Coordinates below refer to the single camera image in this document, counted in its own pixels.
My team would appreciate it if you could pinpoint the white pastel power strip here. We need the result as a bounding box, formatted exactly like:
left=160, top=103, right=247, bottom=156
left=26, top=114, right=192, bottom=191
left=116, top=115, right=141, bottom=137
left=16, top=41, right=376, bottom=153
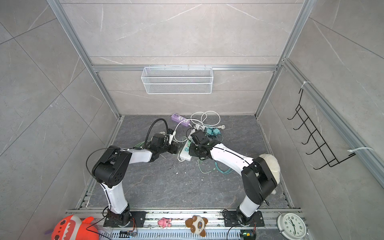
left=178, top=141, right=192, bottom=162

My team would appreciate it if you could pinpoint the teal charger plug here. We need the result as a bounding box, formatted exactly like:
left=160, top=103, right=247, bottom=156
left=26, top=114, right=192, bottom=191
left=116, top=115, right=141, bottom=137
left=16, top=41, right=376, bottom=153
left=206, top=128, right=221, bottom=136

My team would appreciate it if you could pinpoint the purple power strip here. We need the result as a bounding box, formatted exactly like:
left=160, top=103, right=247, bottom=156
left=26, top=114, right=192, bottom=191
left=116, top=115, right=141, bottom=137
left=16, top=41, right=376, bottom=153
left=171, top=114, right=191, bottom=127

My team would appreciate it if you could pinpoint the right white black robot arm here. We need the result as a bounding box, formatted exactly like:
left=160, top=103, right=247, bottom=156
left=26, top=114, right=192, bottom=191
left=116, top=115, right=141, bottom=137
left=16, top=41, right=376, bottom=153
left=189, top=130, right=281, bottom=226

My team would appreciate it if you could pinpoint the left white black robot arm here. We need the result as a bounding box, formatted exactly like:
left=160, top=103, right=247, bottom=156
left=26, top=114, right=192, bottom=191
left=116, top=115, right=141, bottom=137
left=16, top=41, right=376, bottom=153
left=87, top=118, right=180, bottom=227

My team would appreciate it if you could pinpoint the white plush dog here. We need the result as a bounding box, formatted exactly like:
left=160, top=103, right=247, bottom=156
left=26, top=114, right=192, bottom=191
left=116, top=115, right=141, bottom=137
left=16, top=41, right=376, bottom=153
left=259, top=154, right=281, bottom=184

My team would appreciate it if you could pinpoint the brown white plush toy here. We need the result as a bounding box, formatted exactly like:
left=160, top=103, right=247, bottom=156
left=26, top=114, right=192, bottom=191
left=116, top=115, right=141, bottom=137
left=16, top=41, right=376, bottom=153
left=185, top=216, right=209, bottom=237

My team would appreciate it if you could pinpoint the small pink plush toy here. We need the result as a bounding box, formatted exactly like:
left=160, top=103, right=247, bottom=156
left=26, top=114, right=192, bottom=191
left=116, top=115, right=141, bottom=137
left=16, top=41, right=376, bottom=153
left=158, top=218, right=172, bottom=229

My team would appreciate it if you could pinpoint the white analog clock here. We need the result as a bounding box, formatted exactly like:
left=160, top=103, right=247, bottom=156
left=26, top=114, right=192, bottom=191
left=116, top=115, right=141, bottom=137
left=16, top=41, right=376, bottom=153
left=277, top=213, right=307, bottom=240

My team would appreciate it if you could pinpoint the red monster plush toy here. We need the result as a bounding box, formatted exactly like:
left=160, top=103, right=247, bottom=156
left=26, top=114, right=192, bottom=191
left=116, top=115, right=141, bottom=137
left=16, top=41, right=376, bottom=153
left=51, top=215, right=100, bottom=240

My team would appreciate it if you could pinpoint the white coiled power cord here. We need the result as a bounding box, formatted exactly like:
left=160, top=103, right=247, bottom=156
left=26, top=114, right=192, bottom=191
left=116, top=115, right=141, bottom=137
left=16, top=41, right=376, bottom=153
left=173, top=110, right=226, bottom=143

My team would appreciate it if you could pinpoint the teal cable bundle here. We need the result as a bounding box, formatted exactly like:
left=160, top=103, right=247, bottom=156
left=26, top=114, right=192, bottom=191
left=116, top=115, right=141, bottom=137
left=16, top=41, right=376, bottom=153
left=214, top=161, right=234, bottom=175

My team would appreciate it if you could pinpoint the white wire mesh basket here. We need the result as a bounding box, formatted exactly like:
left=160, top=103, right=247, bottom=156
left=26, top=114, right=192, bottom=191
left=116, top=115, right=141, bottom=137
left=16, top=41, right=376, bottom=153
left=141, top=67, right=214, bottom=95

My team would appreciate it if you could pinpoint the black wall hook rack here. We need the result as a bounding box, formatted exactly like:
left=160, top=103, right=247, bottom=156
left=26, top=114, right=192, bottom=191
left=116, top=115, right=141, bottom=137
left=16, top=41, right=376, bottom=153
left=287, top=89, right=356, bottom=170

